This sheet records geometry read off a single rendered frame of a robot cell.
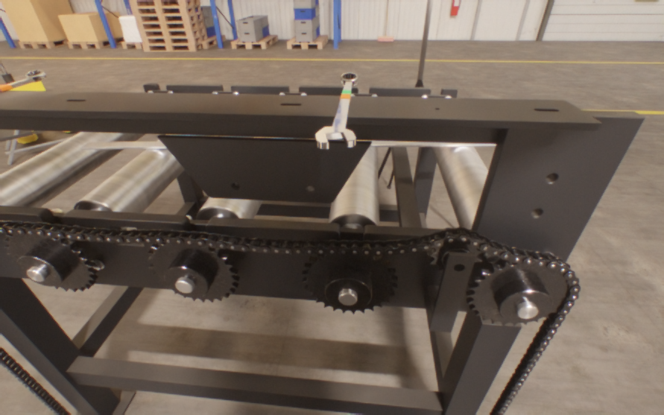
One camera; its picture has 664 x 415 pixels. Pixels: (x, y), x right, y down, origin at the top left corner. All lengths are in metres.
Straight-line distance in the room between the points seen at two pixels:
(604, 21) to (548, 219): 10.36
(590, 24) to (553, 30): 0.80
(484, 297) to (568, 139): 0.29
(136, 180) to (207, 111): 0.51
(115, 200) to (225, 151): 0.40
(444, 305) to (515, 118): 0.32
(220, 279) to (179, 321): 1.12
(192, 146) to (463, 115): 0.41
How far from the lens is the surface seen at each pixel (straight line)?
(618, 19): 11.07
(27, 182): 1.15
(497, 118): 0.46
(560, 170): 0.58
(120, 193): 0.92
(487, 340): 0.80
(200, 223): 0.70
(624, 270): 2.40
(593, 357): 1.86
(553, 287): 0.67
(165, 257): 0.68
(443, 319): 0.64
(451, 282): 0.57
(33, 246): 0.85
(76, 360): 1.39
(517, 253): 0.59
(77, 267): 0.83
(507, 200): 0.58
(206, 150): 0.58
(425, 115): 0.44
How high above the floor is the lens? 1.31
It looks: 35 degrees down
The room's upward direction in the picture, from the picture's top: 1 degrees counter-clockwise
